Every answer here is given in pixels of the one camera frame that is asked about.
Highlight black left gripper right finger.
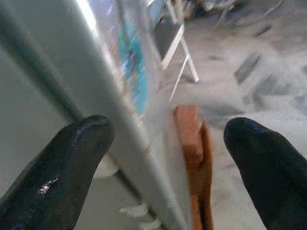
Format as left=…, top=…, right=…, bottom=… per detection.
left=223, top=116, right=307, bottom=230

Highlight white folding rack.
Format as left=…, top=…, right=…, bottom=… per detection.
left=160, top=0, right=200, bottom=104

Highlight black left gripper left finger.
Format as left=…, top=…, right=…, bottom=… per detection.
left=0, top=115, right=115, bottom=230

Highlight white fridge door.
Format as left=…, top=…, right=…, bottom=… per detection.
left=0, top=0, right=190, bottom=230

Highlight blue printed sheet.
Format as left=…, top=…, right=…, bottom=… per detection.
left=118, top=19, right=147, bottom=115

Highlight white fridge cabinet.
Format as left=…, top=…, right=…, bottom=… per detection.
left=0, top=28, right=149, bottom=230

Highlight orange brick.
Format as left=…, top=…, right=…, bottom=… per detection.
left=172, top=105, right=204, bottom=168

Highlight brown wooden board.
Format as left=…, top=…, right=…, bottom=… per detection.
left=189, top=122, right=214, bottom=230

